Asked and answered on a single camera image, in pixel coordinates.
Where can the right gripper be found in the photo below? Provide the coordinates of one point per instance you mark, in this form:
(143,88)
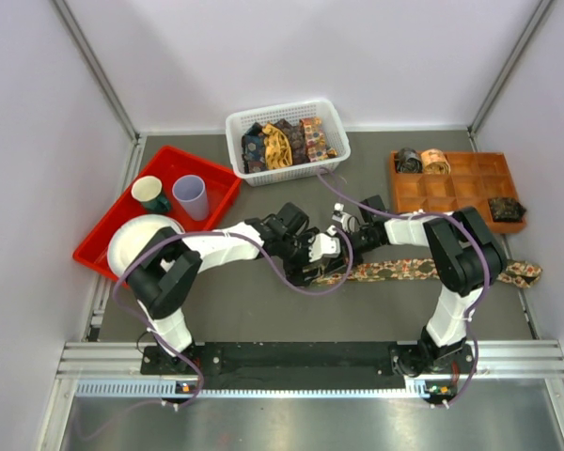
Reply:
(356,258)

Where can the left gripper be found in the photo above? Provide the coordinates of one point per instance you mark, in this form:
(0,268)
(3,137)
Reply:
(294,272)

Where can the floral patterned tie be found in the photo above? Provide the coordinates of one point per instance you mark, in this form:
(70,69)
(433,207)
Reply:
(519,273)

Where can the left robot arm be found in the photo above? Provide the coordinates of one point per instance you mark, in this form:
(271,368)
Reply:
(163,272)

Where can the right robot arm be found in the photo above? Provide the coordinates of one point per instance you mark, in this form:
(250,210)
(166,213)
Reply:
(467,259)

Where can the rolled dark grey tie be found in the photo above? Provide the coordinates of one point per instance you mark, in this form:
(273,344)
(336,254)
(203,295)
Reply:
(408,161)

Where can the yellow patterned tie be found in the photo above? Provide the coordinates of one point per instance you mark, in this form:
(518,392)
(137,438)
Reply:
(278,154)

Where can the orange dotted tie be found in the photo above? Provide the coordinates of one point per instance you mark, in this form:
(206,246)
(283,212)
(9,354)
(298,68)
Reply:
(316,145)

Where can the rolled beige tie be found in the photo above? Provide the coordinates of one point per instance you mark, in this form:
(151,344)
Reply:
(434,162)

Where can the white plastic basket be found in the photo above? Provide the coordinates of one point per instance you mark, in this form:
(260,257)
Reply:
(237,124)

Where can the dark blue patterned tie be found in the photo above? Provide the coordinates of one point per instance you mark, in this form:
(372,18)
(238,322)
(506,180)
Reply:
(253,149)

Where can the maroon patterned tie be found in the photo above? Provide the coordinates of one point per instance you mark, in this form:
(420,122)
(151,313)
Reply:
(296,137)

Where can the lilac plastic cup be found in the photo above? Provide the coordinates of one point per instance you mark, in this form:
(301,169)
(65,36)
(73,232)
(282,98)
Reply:
(190,192)

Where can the wooden compartment tray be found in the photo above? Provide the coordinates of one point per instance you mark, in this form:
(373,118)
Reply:
(473,180)

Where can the red plastic tray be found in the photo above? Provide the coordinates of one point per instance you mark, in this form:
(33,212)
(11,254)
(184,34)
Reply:
(168,165)

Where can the rolled dark green tie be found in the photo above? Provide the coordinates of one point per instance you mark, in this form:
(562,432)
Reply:
(506,210)

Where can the green mug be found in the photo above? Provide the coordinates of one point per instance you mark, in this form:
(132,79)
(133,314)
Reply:
(149,192)

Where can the white paper plate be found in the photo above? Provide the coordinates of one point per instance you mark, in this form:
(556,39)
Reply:
(131,238)

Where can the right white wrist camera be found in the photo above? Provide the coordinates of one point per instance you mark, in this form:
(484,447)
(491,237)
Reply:
(349,223)

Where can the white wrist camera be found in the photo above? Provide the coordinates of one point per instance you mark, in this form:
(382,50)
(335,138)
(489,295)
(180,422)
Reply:
(349,223)
(324,245)

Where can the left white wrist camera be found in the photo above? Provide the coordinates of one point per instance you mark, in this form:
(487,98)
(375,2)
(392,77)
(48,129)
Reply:
(324,245)

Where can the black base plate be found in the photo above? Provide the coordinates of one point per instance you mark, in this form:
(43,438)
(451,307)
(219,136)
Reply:
(319,365)

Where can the aluminium front rail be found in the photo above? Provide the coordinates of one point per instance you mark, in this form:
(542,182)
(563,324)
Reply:
(144,370)

